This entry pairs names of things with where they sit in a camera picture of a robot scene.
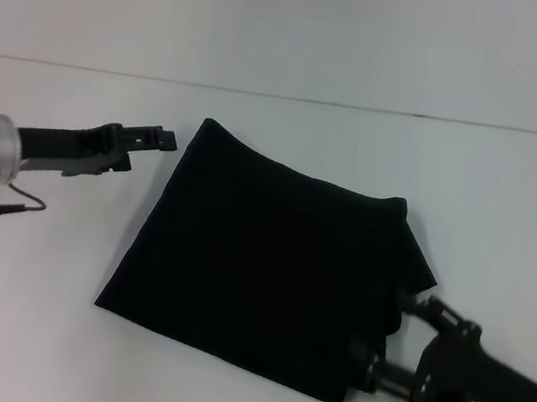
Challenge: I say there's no black FREE print t-shirt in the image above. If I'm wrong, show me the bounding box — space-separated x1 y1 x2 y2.
83 105 460 402

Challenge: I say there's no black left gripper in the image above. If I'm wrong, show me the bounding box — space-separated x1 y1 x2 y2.
8 104 181 193

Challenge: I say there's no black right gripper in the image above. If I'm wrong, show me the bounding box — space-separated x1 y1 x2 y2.
341 282 537 402

